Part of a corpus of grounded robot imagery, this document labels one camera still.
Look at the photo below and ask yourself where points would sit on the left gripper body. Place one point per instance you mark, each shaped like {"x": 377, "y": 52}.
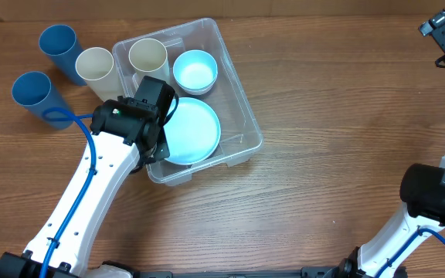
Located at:
{"x": 154, "y": 145}

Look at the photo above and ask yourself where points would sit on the light blue plate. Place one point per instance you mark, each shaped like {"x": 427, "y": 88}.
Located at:
{"x": 193, "y": 132}

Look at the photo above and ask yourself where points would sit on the cream cup front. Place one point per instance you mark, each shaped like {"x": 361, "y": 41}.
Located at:
{"x": 149, "y": 57}

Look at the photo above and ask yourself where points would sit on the cream cup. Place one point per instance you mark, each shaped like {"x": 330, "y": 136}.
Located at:
{"x": 97, "y": 67}
{"x": 149, "y": 57}

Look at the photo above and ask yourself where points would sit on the light blue bowl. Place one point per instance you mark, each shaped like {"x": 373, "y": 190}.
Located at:
{"x": 195, "y": 69}

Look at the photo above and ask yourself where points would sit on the dark blue cup front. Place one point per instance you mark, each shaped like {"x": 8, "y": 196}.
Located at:
{"x": 35, "y": 92}

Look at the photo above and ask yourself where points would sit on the dark blue cup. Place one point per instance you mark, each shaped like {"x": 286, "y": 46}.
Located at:
{"x": 61, "y": 45}
{"x": 35, "y": 92}

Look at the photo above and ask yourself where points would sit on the grey bowl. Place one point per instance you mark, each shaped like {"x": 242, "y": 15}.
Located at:
{"x": 197, "y": 92}

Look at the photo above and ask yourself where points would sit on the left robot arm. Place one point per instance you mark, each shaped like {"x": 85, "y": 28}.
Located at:
{"x": 124, "y": 135}

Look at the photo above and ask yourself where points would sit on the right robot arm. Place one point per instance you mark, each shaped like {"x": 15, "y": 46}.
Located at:
{"x": 420, "y": 216}

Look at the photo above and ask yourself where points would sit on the clear plastic storage bin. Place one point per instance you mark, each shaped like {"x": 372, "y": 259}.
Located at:
{"x": 241, "y": 135}

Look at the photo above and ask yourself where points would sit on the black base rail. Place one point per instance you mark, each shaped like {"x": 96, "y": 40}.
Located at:
{"x": 238, "y": 274}

